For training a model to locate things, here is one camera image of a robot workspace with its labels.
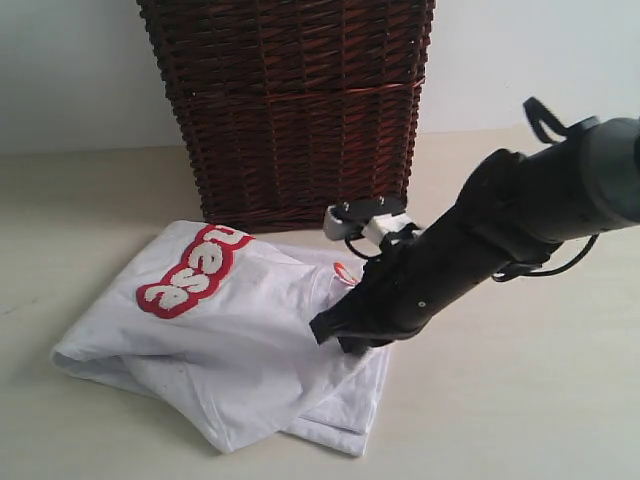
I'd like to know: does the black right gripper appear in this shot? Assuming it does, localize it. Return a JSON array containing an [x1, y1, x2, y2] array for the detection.
[[309, 149, 559, 355]]

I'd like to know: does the white t-shirt with red lettering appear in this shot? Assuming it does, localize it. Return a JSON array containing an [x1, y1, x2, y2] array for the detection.
[[52, 221, 389, 456]]

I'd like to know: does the black and grey right robot arm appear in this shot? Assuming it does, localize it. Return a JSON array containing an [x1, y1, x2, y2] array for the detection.
[[310, 118, 639, 355]]

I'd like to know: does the dark brown wicker basket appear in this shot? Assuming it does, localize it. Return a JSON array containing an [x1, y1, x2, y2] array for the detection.
[[139, 0, 435, 232]]

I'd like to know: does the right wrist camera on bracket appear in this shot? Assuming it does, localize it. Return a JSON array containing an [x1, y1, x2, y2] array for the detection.
[[322, 196, 425, 261]]

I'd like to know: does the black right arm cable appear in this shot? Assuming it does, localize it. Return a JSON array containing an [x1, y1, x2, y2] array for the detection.
[[521, 96, 601, 144]]

